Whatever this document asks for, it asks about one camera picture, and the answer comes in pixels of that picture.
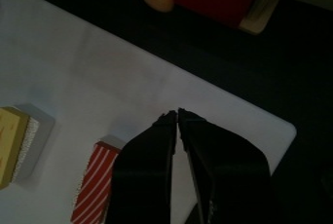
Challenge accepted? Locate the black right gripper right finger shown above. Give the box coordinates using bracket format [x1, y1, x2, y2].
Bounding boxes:
[176, 107, 273, 224]

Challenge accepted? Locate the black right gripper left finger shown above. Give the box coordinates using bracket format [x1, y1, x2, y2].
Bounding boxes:
[104, 110, 179, 224]

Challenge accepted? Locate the red striped sushi piece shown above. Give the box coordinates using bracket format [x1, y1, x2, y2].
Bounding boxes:
[69, 140, 121, 224]

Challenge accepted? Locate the white cutting board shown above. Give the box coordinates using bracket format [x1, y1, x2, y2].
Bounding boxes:
[0, 0, 298, 224]

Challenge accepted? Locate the yellow sponge block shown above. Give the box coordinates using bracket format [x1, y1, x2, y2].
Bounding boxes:
[0, 106, 41, 191]

